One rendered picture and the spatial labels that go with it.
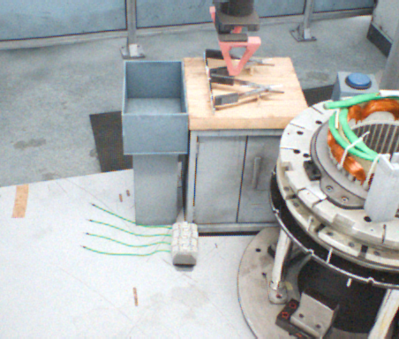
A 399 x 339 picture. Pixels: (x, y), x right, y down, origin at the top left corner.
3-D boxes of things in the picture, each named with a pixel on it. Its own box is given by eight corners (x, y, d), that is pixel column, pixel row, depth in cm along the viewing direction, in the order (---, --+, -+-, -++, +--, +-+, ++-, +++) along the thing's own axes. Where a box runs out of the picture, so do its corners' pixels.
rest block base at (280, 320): (289, 304, 99) (291, 297, 98) (332, 330, 96) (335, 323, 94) (274, 323, 96) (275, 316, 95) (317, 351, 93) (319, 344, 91)
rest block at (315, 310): (303, 304, 97) (308, 284, 93) (333, 323, 94) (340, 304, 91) (289, 321, 94) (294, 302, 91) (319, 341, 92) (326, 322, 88)
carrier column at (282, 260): (271, 294, 100) (289, 208, 87) (267, 282, 102) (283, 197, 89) (285, 292, 101) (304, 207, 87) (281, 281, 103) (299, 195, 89)
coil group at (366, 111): (361, 127, 87) (368, 104, 84) (357, 120, 88) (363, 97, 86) (400, 124, 88) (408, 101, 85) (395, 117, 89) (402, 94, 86)
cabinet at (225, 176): (185, 237, 112) (190, 129, 95) (180, 173, 126) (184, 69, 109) (285, 235, 114) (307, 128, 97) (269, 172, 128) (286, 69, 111)
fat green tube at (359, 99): (323, 116, 82) (326, 106, 81) (314, 101, 85) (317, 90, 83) (421, 109, 84) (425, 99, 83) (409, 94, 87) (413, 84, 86)
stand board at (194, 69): (189, 130, 95) (189, 117, 93) (182, 68, 109) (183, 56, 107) (309, 128, 97) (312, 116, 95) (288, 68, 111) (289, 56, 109)
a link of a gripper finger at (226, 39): (215, 82, 97) (220, 31, 91) (210, 60, 103) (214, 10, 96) (255, 81, 98) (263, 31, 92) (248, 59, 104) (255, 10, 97)
